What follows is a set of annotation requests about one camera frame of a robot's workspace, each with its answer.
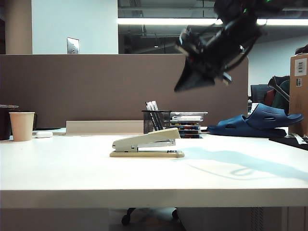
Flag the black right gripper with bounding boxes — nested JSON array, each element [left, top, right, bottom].
[[174, 26, 244, 92]]

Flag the beige desk stapler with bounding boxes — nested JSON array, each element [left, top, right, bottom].
[[109, 128, 185, 158]]

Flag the grey flat folder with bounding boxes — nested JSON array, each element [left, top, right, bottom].
[[171, 111, 208, 117]]

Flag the white book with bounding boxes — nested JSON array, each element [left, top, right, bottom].
[[170, 116, 203, 122]]

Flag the colourful book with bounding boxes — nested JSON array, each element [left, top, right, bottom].
[[170, 121, 201, 131]]

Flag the black mesh pen holder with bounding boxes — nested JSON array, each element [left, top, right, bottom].
[[141, 110, 172, 135]]

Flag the blue book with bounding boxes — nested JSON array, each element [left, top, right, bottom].
[[179, 129, 201, 140]]

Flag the blue rubber slipper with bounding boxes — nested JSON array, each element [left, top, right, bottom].
[[245, 103, 304, 131], [206, 115, 287, 139]]

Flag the long ceiling light strip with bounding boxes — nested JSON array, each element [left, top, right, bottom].
[[116, 18, 308, 26]]

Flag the black computer monitor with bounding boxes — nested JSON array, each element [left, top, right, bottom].
[[250, 84, 274, 104]]

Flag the grey metal bar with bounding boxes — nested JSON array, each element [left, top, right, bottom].
[[269, 76, 290, 102]]

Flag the person in green top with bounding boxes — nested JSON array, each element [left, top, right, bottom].
[[272, 78, 291, 111]]

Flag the brown desk partition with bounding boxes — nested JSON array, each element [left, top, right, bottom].
[[0, 53, 249, 136]]

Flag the brown cardboard box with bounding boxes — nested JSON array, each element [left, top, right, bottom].
[[288, 53, 308, 138]]

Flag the black table mat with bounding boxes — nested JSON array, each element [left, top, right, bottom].
[[268, 134, 308, 152]]

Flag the office chair base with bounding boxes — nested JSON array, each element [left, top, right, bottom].
[[121, 207, 180, 227]]

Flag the white earbuds case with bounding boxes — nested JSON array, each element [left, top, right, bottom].
[[35, 131, 53, 139]]

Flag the beige paper cup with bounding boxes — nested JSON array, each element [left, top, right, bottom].
[[9, 112, 36, 142]]

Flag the black lidded container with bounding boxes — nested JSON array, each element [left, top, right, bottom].
[[0, 104, 20, 141]]

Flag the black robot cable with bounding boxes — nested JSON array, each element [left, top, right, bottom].
[[225, 33, 259, 72]]

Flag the metal wall plate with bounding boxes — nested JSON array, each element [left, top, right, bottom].
[[66, 37, 80, 55]]

